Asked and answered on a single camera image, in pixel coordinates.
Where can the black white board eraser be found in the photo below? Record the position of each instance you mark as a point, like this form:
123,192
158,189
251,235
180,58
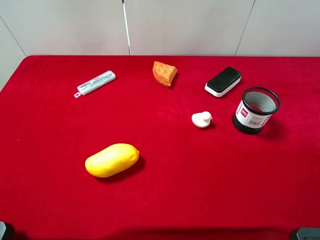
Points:
223,82

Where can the yellow toy mango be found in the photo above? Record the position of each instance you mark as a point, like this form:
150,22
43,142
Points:
112,160

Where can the grey plastic cutlery case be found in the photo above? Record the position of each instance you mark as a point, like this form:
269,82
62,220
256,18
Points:
95,83

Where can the orange waffle sponge piece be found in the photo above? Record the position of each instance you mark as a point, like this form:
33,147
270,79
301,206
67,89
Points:
164,73

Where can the black mesh pen holder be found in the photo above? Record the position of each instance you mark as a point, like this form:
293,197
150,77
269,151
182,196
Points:
256,107

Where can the red tablecloth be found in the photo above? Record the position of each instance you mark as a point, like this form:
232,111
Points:
188,182

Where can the white rubber duck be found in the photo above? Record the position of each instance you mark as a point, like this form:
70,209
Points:
201,119

